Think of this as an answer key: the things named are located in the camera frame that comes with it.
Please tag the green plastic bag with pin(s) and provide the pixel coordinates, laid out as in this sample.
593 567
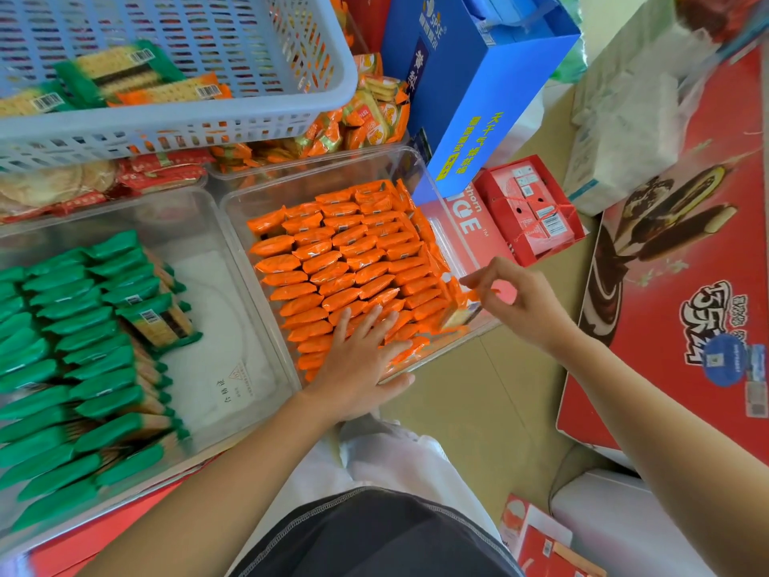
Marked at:
571 53

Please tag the person's left little finger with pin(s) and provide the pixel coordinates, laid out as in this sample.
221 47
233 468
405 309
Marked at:
340 327

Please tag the red packets of round crackers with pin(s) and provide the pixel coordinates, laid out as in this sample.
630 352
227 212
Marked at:
90 183

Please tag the red flat box under bins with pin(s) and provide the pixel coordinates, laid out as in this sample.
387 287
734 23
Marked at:
90 540

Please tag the white wrapped carton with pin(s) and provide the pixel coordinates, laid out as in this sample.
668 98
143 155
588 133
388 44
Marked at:
631 120

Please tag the pale blue plastic basket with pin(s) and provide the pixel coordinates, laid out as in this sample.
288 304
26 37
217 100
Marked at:
252 53

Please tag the clear plastic bin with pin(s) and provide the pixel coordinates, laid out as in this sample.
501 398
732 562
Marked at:
264 192
204 234

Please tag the person's left thumb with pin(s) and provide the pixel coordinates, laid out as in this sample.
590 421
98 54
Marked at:
397 387

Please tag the flat pink red box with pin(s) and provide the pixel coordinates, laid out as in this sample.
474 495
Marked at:
468 234

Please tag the green cracker packet with barcode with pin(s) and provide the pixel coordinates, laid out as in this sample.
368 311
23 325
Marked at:
117 72
33 102

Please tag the person's right hand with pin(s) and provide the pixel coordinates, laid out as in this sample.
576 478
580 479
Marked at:
532 306

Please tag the orange cracker packet with barcode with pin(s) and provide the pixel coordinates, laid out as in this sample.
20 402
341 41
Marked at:
174 90

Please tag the single orange snack packet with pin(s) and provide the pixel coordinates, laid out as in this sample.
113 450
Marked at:
459 312

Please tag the red and white small box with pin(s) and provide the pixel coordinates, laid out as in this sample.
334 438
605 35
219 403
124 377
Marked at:
540 546

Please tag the person's right thumb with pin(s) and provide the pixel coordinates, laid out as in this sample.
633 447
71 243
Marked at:
495 297

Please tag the person's left forearm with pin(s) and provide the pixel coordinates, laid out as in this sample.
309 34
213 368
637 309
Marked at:
228 492

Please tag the person's left hand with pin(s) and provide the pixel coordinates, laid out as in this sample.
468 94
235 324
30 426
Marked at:
354 378

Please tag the rows of orange packets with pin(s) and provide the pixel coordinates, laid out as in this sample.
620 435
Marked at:
342 258

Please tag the rows of green biscuit packets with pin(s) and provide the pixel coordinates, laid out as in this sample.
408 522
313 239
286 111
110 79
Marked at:
72 366

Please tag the dark red box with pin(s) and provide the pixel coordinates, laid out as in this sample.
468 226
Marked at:
366 17

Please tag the person's right forearm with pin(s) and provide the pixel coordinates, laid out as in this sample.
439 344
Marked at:
661 456

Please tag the blue gift box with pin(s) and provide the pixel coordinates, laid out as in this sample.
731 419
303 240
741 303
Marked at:
474 84

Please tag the large red chocolate print carton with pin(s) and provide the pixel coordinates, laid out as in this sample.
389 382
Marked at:
691 282

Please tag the person's left middle finger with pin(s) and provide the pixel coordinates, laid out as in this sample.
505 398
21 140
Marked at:
386 330

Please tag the plain white box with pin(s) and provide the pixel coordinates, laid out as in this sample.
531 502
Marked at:
619 522

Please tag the person's black shirt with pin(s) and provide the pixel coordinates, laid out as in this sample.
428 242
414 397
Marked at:
372 540

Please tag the white paper sheet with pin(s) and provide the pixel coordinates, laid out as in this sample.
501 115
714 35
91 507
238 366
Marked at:
222 354

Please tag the pile of orange yellow snacks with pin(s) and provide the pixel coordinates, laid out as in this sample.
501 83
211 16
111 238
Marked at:
360 120

